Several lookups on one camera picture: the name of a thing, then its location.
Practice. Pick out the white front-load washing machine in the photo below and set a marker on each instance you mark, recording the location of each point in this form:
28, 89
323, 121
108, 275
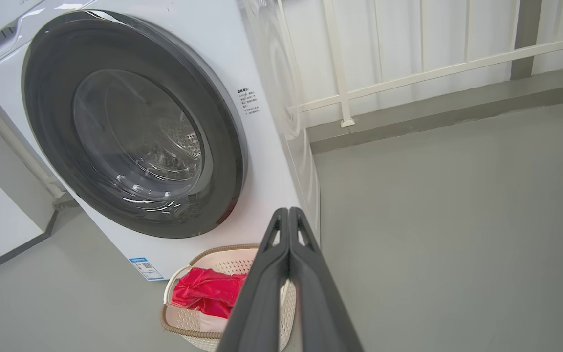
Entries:
262, 161

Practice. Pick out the white metal railing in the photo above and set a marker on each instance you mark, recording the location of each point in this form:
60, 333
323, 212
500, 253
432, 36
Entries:
340, 58

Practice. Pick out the red cloth garment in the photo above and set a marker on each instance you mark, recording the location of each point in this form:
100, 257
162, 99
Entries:
208, 291

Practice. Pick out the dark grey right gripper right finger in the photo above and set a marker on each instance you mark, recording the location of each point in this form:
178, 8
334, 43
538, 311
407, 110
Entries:
318, 303

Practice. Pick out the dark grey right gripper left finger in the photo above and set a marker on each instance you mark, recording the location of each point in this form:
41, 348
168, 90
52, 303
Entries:
262, 298

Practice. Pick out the blue energy label sticker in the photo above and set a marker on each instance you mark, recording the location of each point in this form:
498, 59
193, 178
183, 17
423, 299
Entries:
145, 269

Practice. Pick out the cream perforated laundry basket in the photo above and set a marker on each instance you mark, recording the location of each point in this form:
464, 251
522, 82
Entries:
198, 327

